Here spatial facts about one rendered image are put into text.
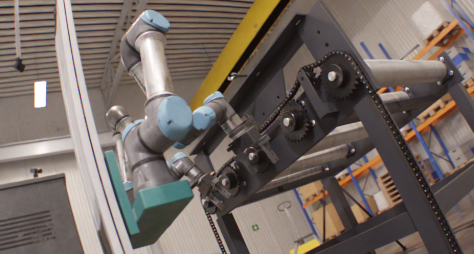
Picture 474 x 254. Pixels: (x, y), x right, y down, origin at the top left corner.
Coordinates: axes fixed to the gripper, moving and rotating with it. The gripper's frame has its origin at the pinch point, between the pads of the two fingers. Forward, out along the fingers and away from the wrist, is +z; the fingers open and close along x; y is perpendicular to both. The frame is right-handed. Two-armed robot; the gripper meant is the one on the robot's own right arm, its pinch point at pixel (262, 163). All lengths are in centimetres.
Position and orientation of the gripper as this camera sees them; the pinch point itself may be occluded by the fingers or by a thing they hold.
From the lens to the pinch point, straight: 135.7
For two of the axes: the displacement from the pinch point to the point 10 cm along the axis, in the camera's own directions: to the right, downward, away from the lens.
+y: -5.9, 4.4, -6.8
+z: 6.1, 7.9, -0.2
